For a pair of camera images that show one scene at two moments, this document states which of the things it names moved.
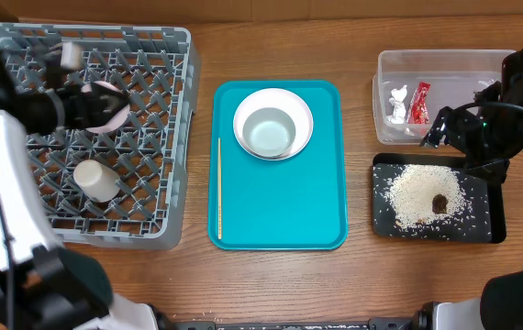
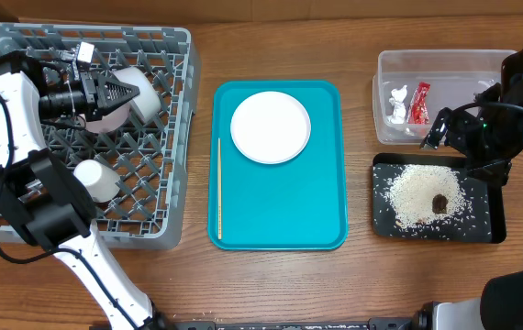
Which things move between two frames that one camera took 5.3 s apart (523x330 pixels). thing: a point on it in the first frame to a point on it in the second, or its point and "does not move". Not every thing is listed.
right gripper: (450, 129) does not move
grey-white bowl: (269, 132) to (148, 103)
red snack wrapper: (418, 111) does not move
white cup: (98, 182) does not move
